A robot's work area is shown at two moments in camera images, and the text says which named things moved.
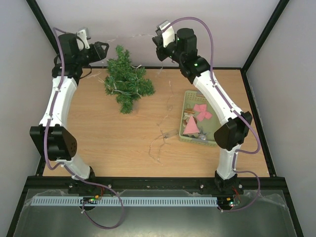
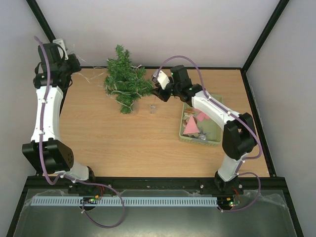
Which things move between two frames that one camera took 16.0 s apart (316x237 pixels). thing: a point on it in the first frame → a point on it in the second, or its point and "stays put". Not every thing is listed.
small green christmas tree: [126, 81] stays put
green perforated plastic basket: [199, 121] stays put
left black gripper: [98, 53] → [76, 65]
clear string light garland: [158, 132] → [123, 79]
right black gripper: [160, 49] → [164, 92]
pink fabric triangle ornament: [191, 127] stays put
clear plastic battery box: [170, 134] → [152, 109]
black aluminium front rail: [155, 183] stays put
